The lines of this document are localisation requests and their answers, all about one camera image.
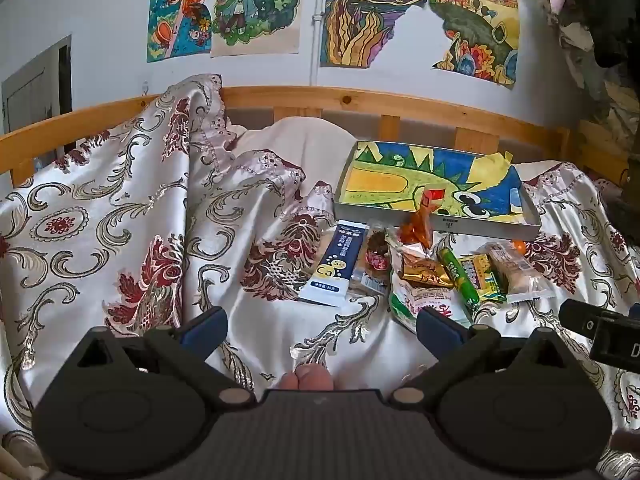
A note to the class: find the yellow green snack packet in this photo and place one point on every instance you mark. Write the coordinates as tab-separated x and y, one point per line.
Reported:
482	275

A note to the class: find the seaweed pattern wall poster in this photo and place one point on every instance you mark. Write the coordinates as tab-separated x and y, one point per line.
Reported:
360	20

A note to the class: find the wooden bed rail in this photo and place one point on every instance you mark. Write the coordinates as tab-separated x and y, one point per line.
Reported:
350	97

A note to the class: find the small orange candy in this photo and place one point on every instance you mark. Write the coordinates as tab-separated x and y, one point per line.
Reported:
520	247

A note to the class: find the large white green packet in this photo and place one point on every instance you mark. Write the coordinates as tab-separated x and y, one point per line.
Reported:
415	305

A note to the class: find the dark hanging clothing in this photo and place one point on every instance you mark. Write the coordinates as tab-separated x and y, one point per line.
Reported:
610	10

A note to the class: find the green sausage stick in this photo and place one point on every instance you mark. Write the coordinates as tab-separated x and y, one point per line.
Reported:
460	280

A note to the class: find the orange cartoon figure wall poster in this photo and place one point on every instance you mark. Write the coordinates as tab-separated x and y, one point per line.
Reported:
175	10

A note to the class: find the patterned hanging cloth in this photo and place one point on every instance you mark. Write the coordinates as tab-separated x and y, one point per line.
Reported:
615	95

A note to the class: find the floral satin blanket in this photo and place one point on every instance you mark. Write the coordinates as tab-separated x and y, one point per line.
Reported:
100	235

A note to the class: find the yellow green landscape wall poster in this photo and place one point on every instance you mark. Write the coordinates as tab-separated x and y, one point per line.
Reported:
475	20

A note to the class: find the colourful drawing paper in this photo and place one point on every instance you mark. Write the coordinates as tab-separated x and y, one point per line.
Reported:
390	180

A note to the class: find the clear packet of dark dates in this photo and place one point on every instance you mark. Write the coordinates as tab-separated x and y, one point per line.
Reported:
375	260

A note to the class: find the gold foil snack packet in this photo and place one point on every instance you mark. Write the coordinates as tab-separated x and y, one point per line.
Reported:
425	272

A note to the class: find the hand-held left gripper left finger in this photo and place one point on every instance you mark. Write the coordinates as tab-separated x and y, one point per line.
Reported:
202	332

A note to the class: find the grey window frame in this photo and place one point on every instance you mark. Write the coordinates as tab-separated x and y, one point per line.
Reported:
30	90

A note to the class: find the blue white stick packet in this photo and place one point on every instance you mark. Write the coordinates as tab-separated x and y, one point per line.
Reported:
332	265

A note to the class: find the grey metal tray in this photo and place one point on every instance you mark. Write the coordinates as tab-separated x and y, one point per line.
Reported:
475	225

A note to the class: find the clear rice cracker packet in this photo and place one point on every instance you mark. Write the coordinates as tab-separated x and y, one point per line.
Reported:
520	275

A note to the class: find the orange red sauce packet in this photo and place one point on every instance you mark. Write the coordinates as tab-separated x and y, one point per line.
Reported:
420	225

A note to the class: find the blond cartoon figure wall poster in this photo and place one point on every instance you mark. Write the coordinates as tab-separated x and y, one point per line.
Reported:
250	5

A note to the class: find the white wall pipe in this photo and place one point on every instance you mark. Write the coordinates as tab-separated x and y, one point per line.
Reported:
315	35

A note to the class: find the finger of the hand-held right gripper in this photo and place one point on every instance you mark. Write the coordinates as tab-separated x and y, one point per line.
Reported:
575	315

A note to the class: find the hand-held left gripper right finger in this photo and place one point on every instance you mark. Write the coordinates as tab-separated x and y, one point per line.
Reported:
440	330

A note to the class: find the plain cream cloth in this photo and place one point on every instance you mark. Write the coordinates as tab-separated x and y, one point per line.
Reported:
310	150

